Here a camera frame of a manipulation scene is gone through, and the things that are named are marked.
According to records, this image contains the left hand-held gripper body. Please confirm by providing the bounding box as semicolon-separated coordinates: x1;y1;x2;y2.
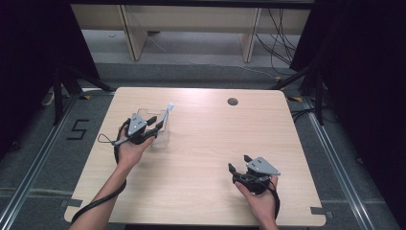
111;112;158;147

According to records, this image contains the black curtain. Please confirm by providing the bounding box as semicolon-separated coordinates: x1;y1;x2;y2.
0;0;101;161
289;0;406;224

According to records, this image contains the pale wooden desk frame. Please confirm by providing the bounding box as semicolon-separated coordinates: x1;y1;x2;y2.
70;3;313;63

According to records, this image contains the black tape floor numeral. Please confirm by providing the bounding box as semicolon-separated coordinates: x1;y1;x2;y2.
65;118;91;141

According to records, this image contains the bundle of black cables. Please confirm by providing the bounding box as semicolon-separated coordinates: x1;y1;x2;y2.
254;8;303;77

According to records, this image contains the black metal stand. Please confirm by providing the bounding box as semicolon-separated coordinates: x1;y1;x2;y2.
269;61;328;127
52;62;117;127

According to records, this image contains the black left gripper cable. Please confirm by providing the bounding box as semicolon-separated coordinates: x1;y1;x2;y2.
70;118;132;224

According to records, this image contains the clear ribbed plastic container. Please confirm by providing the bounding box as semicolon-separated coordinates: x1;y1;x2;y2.
136;107;170;150

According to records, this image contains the thin black wire loop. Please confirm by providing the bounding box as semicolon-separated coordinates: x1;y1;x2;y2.
97;132;117;145

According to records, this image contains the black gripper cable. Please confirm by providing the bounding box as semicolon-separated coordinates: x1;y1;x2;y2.
70;118;132;224
267;177;282;221

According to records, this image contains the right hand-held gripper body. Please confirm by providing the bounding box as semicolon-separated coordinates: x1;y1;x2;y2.
232;155;282;196

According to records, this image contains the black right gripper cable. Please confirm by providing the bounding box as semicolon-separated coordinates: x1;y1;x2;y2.
267;177;282;221

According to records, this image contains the person's right hand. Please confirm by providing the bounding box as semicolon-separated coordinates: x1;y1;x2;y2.
234;174;280;222

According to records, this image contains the aluminium floor rail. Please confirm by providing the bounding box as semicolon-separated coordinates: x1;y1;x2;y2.
0;91;81;228
301;95;386;230

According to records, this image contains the person's left hand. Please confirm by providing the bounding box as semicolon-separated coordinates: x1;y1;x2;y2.
116;135;155;171

